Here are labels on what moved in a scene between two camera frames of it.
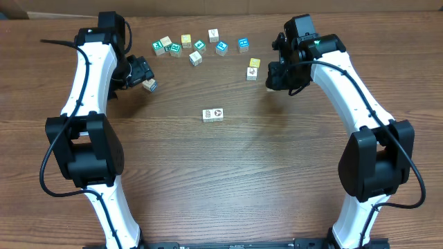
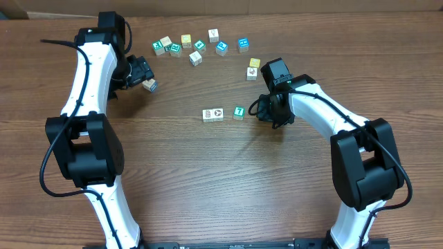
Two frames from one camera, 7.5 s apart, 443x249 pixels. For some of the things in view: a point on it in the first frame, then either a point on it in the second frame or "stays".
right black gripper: (279, 84) -> (265, 115)
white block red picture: (251, 73) stays
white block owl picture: (208, 115) stays
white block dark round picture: (217, 114) stays
